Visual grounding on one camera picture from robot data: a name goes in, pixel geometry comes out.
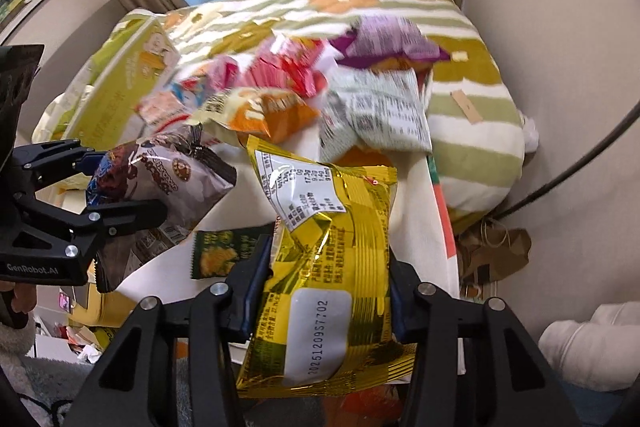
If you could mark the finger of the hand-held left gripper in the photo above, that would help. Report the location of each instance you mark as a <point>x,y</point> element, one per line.
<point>135,212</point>
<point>92,161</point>

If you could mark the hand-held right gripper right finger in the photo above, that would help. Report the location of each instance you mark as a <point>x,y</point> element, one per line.
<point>406,302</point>

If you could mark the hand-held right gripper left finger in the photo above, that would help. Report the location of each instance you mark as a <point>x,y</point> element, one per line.
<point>248,307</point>

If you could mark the brown chocolate snack bag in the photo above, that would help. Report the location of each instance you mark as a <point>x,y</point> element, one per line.
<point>160,177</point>

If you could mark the yellow green bear print box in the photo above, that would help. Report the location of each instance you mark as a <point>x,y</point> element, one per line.
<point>115,82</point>

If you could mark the yellow foil snack packet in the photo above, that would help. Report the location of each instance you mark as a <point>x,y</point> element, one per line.
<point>325,257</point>

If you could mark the purple snack packet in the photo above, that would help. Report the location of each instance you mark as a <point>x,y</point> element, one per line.
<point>390,39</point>

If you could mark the person's left hand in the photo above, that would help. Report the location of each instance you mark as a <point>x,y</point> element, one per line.
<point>22,293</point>

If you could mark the small green snack packet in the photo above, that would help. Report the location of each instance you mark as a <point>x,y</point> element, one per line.
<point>220,254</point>

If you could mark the blue pink snack packet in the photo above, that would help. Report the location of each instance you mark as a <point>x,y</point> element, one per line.
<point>165,107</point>

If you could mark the brown paper bag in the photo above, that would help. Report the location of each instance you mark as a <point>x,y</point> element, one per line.
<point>495,252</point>

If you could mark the orange snack packet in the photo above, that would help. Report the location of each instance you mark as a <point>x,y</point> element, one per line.
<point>272,112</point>

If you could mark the white grey snack packet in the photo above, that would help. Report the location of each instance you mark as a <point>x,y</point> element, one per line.
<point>375,117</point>

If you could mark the white fleece garment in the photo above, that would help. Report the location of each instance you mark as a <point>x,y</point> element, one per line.
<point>595,347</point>

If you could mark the tan blanket label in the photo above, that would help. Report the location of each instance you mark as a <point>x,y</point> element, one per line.
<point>465,107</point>

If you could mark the red pink snack packet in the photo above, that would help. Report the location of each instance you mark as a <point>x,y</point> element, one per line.
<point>285,72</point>

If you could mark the white plastic bag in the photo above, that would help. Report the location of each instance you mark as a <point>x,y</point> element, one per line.
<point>530,132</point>

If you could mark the striped floral blanket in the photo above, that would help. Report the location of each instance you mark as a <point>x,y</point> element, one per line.
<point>460,72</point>

